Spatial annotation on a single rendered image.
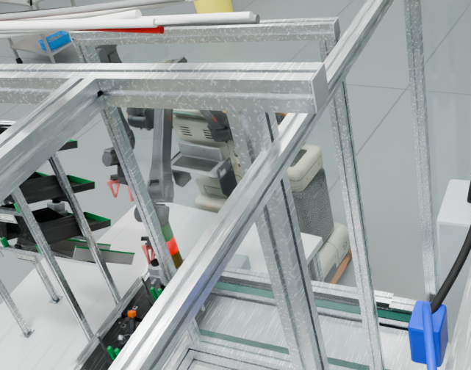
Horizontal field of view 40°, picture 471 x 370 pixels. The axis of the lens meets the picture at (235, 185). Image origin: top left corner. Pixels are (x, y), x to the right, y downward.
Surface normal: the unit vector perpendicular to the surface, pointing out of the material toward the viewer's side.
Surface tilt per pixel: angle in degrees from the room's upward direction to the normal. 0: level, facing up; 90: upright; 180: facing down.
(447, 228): 90
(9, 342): 0
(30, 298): 0
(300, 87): 90
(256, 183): 0
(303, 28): 90
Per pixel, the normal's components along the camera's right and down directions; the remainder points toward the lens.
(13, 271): -0.21, -0.80
